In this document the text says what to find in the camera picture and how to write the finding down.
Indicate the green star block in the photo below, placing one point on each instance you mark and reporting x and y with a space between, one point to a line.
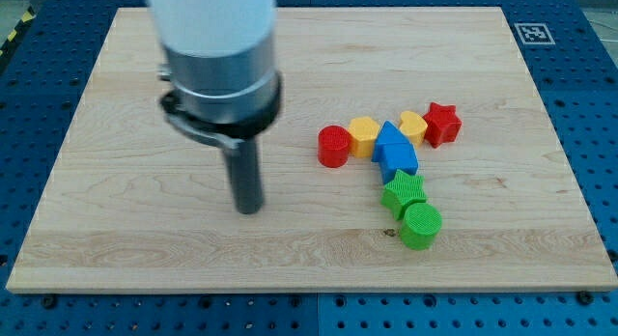
401 192

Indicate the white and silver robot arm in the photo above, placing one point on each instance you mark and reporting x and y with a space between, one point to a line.
220 61

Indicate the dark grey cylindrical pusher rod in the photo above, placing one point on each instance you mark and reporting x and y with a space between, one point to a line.
243 169

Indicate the red star block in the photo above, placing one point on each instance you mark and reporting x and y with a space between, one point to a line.
443 124

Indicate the yellow hexagon block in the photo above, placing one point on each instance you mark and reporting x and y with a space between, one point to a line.
363 132

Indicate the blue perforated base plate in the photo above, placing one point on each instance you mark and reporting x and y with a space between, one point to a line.
54 55

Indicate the white fiducial marker tag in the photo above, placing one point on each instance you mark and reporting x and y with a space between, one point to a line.
532 33

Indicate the green cylinder block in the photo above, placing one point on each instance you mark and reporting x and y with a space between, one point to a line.
420 226

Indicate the light wooden board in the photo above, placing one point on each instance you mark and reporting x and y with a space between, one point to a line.
133 207

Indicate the yellow heart block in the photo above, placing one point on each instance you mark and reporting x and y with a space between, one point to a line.
414 127

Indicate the red cylinder block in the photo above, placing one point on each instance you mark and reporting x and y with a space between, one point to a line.
333 146

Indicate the blue triangle block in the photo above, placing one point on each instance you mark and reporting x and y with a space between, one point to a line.
389 134

